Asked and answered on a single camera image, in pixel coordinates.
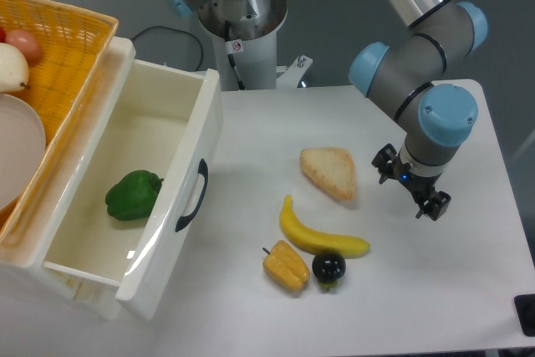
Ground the white drawer cabinet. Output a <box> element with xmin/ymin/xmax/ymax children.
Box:
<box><xmin>1</xmin><ymin>38</ymin><xmax>135</xmax><ymax>319</ymax></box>

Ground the white plate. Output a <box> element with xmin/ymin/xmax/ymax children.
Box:
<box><xmin>1</xmin><ymin>94</ymin><xmax>46</xmax><ymax>211</ymax></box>

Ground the black corner object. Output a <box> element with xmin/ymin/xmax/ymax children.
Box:
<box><xmin>513</xmin><ymin>293</ymin><xmax>535</xmax><ymax>337</ymax></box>

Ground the green bell pepper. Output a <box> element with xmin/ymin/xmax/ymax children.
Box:
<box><xmin>104</xmin><ymin>170</ymin><xmax>164</xmax><ymax>222</ymax></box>

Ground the yellow bell pepper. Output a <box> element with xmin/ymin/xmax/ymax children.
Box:
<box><xmin>262</xmin><ymin>240</ymin><xmax>310</xmax><ymax>292</ymax></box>

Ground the yellow banana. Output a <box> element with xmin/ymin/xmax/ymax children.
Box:
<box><xmin>279</xmin><ymin>195</ymin><xmax>371</xmax><ymax>258</ymax></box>

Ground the white pear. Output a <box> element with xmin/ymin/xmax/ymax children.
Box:
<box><xmin>0</xmin><ymin>43</ymin><xmax>29</xmax><ymax>93</ymax></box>

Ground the metal table clamp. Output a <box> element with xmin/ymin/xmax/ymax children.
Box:
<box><xmin>276</xmin><ymin>55</ymin><xmax>313</xmax><ymax>89</ymax></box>

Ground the yellow woven basket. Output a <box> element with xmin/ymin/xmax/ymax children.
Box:
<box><xmin>1</xmin><ymin>0</ymin><xmax>119</xmax><ymax>239</ymax></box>

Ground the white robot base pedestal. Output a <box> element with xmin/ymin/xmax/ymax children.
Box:
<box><xmin>197</xmin><ymin>0</ymin><xmax>288</xmax><ymax>91</ymax></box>

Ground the dark purple eggplant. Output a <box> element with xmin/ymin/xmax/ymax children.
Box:
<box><xmin>312</xmin><ymin>252</ymin><xmax>346</xmax><ymax>292</ymax></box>

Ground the black top drawer handle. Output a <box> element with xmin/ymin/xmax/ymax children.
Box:
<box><xmin>175</xmin><ymin>158</ymin><xmax>209</xmax><ymax>232</ymax></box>

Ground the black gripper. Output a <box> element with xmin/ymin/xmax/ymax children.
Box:
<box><xmin>372</xmin><ymin>144</ymin><xmax>451</xmax><ymax>221</ymax></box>

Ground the red apple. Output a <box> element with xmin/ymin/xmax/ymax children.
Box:
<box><xmin>5</xmin><ymin>29</ymin><xmax>43</xmax><ymax>63</ymax></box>

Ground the triangular bread slice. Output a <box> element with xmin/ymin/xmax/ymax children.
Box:
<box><xmin>299</xmin><ymin>147</ymin><xmax>356</xmax><ymax>201</ymax></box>

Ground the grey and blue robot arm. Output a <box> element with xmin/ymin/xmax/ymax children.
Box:
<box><xmin>166</xmin><ymin>0</ymin><xmax>488</xmax><ymax>220</ymax></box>

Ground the black cable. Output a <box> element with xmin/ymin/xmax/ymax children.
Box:
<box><xmin>130</xmin><ymin>25</ymin><xmax>205</xmax><ymax>72</ymax></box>

